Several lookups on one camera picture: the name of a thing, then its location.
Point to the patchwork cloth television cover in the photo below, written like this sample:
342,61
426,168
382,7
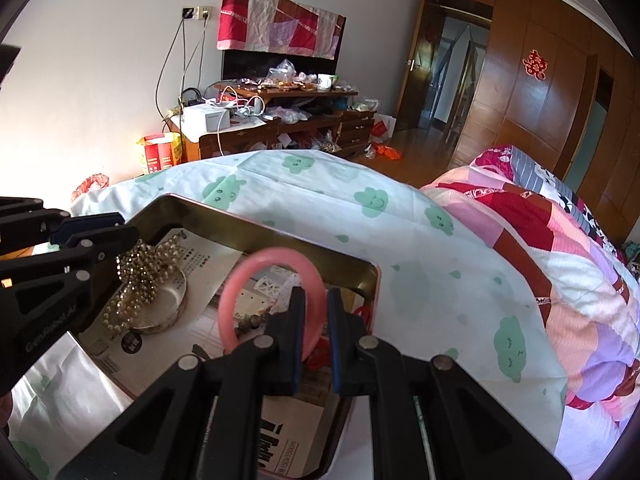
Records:
279,26

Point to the red yellow carton box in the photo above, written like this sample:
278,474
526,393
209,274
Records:
161,151

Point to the red white paper bag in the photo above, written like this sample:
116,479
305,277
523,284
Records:
383,126

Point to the white cloud print bedsheet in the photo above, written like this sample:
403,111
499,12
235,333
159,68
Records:
442,290

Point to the red double happiness decal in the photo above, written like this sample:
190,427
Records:
535,65

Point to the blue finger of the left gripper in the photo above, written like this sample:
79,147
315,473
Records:
25,223
90,252

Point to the wooden bedroom door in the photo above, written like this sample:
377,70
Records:
420,64

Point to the orange item on floor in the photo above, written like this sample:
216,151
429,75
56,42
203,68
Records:
386,151

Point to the bin with red bag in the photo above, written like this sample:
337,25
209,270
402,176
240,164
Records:
92,183

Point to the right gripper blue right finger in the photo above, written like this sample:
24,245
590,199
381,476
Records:
429,419

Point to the white box appliance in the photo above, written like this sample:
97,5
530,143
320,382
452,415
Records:
204,118

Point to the wooden television cabinet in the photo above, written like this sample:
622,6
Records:
337,121

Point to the pink patchwork quilt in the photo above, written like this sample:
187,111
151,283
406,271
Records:
587,298

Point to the black television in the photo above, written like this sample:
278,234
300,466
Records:
237,64

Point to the wall power socket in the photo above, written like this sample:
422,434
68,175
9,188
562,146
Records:
199,13

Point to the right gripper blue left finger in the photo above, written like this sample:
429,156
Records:
201,419

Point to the pink metal tin box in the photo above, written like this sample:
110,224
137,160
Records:
261,285

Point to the wooden wardrobe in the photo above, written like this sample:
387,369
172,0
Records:
536,89

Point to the printed paper leaflet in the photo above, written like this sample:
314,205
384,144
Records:
295,431

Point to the thin silver wire bangle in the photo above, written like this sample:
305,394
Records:
167,306

